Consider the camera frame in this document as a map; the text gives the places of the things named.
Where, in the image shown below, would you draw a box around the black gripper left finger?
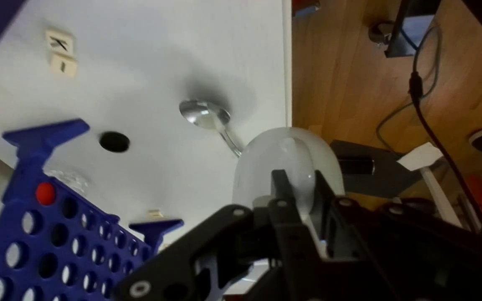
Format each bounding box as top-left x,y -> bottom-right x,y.
111,170 -> 331,301

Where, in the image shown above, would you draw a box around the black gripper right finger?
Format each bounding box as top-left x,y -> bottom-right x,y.
310,171 -> 482,301

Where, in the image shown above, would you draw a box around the white mug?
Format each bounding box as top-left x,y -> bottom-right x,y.
230,126 -> 346,227

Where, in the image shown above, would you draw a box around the black block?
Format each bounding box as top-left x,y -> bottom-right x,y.
327,140 -> 421,201

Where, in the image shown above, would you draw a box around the white paper tag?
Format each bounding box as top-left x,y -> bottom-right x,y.
394,141 -> 444,175

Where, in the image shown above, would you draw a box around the metal spoon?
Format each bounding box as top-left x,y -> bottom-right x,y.
177,99 -> 247,161

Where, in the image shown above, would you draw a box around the black game disc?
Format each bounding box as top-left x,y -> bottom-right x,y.
98,131 -> 131,155

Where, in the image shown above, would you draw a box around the clear plastic bag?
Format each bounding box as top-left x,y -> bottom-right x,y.
49,166 -> 95,198

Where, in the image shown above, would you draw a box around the red game disc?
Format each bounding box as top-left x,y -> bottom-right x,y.
33,181 -> 58,208

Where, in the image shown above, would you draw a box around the blue connect four grid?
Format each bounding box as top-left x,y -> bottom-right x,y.
0,118 -> 185,301

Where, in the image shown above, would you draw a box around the black box device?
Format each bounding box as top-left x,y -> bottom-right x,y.
382,0 -> 444,59

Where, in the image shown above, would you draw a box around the letter tile with I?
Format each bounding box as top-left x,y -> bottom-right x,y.
49,54 -> 80,79

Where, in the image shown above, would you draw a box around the letter tile with K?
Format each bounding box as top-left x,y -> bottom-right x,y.
43,29 -> 76,58

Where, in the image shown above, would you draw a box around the black floor cable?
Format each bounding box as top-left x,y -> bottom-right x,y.
372,24 -> 482,225

